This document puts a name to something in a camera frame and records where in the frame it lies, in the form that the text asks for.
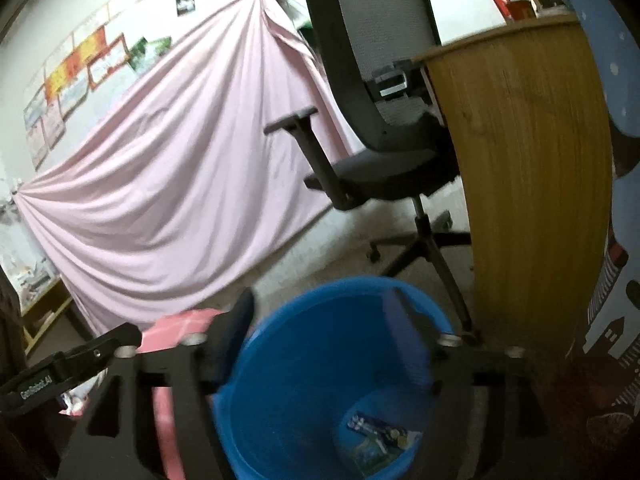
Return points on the wooden shelf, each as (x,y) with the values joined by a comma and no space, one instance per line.
(45,310)

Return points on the row of wall posters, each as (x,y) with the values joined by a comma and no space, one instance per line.
(80,65)

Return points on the pink hanging sheet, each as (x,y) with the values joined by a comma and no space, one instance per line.
(175,160)

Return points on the black mesh office chair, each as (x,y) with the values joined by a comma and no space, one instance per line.
(380,165)

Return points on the small dark wall photo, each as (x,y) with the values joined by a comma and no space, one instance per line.
(185,3)

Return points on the blue printed wrapper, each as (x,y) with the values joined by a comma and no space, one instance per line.
(375,440)

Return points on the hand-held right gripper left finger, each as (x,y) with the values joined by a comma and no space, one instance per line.
(234,332)

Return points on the blue plastic bucket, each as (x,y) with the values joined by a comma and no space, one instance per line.
(300,360)

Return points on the wooden desk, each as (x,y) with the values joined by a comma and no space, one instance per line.
(525,185)

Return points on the red box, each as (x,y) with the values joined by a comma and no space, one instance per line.
(520,10)

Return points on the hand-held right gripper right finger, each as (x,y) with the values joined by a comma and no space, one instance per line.
(407,345)

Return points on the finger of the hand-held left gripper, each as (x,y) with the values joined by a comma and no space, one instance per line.
(100,352)

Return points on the blue printed cloth with houses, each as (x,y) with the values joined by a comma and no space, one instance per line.
(625,60)

